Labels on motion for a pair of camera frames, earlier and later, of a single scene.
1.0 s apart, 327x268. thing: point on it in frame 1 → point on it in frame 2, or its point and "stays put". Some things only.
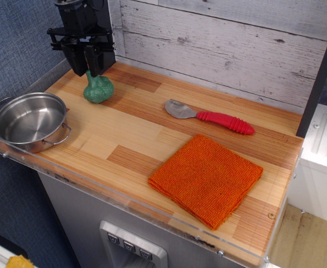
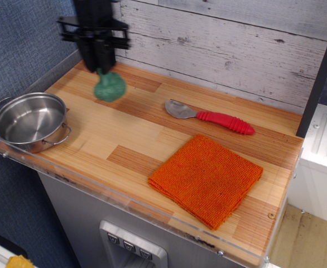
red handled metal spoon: [179, 109] stays put
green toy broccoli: [99, 89] → [110, 87]
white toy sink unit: [317, 186] stays put
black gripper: [81, 30] → [97, 37]
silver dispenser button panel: [126, 250] stays put
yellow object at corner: [19, 262] stays put
